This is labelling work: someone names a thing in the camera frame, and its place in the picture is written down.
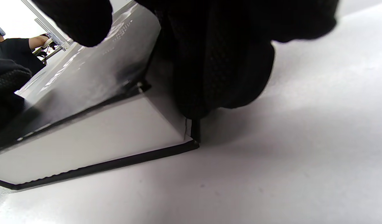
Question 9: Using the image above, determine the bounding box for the person's right hand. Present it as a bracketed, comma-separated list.
[31, 0, 339, 120]

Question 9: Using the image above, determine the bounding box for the person's left hand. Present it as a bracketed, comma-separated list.
[0, 68, 33, 139]

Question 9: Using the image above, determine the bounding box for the black book grey photo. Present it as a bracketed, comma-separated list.
[0, 3, 200, 191]

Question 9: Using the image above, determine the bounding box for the aluminium profile frame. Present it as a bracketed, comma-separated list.
[21, 0, 74, 53]

